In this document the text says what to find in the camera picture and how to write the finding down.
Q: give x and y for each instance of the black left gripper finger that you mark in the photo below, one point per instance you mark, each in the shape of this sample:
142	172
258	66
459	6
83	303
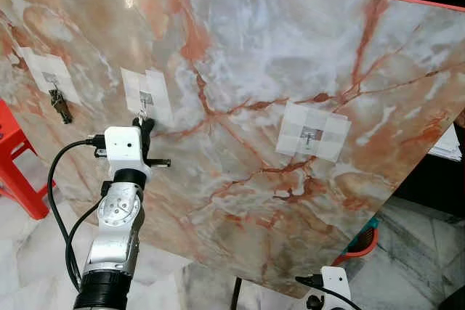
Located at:
150	134

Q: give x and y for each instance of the dark key bunch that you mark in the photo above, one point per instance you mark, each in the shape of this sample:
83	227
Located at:
62	107

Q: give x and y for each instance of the white taped metal hook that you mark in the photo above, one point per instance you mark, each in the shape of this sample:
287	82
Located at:
327	132
40	67
156	92

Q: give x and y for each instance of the red basin with teal bag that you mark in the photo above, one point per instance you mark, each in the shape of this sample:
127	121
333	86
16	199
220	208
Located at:
363	241

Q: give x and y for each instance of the black board leg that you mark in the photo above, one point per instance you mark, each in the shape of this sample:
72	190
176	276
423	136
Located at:
236	295

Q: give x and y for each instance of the marble pattern board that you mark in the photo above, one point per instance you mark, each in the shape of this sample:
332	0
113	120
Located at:
254	56

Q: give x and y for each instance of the red plastic stool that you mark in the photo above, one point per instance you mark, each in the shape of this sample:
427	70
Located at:
29	197

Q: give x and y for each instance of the white paper stack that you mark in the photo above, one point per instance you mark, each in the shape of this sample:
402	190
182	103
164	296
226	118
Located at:
450	150

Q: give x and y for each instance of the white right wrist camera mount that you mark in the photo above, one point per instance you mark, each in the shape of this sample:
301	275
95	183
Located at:
336	284

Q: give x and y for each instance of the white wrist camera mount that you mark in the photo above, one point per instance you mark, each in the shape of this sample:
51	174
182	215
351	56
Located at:
336	284
123	147

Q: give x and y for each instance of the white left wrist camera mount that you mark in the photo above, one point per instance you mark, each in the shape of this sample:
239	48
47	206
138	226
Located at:
123	147

